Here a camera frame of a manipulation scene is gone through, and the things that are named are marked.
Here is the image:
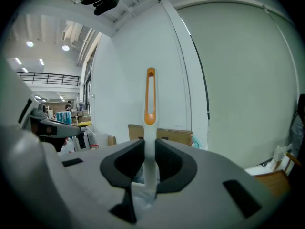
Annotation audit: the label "tall glass window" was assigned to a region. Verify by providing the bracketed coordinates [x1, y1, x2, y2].
[80, 32, 103, 119]

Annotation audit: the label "teal spray bottle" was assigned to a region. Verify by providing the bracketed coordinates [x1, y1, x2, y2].
[191, 134, 206, 150]

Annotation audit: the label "wide white roller blind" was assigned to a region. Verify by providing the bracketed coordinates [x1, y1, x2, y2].
[175, 2, 301, 163]

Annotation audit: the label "large cardboard sheet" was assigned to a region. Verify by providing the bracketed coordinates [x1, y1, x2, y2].
[128, 124, 193, 146]

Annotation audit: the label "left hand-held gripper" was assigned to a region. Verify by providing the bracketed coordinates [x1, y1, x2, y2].
[17, 94, 81, 153]

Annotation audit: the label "white plastic bag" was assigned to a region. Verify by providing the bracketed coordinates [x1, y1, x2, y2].
[59, 137, 76, 153]

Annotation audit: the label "wooden cart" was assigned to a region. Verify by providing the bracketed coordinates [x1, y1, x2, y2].
[252, 151, 302, 199]

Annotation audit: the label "stack of cardboard boxes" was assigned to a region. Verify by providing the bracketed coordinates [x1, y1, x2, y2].
[71, 110, 91, 123]

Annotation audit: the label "black mezzanine railing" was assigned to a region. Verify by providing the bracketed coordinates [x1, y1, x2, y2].
[16, 72, 81, 86]

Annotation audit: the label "white foam pieces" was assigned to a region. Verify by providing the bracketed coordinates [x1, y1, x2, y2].
[244, 144, 295, 175]

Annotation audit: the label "narrow white roller blind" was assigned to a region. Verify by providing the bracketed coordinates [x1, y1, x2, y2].
[264, 6, 301, 104]

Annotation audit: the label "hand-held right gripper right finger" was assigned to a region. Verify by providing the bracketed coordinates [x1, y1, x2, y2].
[142, 138, 285, 229]

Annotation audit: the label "white and orange spatula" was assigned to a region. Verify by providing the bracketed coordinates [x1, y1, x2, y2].
[132, 67, 160, 199]

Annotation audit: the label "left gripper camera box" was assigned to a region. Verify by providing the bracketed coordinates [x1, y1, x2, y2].
[32, 103, 48, 119]

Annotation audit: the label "blue wrapped package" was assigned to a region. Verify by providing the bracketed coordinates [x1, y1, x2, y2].
[57, 111, 72, 125]

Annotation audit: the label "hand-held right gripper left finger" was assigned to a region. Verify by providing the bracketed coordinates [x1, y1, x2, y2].
[41, 139, 146, 229]

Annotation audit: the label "black head-worn camera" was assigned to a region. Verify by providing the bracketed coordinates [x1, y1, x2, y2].
[93, 0, 120, 16]

